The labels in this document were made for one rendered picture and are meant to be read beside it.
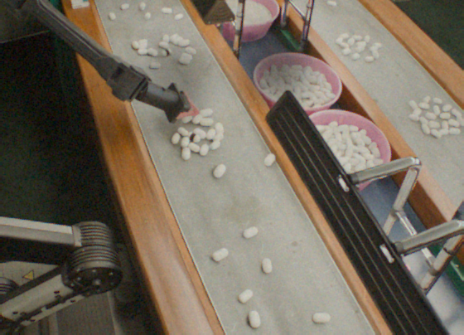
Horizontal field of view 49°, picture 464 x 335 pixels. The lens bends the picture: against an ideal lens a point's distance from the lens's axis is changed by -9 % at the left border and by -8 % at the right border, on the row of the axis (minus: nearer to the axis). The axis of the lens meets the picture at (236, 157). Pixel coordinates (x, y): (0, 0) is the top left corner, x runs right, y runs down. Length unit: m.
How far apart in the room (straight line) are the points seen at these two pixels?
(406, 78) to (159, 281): 1.08
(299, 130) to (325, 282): 0.39
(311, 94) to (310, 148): 0.67
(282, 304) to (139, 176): 0.47
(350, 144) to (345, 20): 0.66
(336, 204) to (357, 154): 0.60
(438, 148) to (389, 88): 0.28
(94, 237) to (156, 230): 0.15
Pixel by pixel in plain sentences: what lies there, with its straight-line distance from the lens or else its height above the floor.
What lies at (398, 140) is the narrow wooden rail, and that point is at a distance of 1.55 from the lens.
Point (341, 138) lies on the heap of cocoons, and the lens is 1.55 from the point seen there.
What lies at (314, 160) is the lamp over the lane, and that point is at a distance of 0.97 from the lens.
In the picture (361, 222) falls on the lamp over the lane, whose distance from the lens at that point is 0.89.
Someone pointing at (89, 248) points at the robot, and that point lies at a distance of 1.19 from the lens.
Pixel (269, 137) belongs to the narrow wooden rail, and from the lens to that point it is 1.45.
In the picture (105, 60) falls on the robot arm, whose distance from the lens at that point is 1.35.
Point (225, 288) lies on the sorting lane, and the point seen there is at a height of 0.74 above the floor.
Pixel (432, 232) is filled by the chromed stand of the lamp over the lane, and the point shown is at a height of 1.12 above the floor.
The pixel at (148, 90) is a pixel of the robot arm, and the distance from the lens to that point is 1.37.
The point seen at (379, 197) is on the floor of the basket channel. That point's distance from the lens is 1.51.
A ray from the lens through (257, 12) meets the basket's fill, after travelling 1.99.
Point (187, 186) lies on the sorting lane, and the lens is 1.35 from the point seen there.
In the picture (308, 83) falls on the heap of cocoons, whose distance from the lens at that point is 1.68.
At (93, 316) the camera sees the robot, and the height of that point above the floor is 0.48.
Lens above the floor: 1.78
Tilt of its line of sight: 47 degrees down
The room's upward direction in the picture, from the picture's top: 7 degrees clockwise
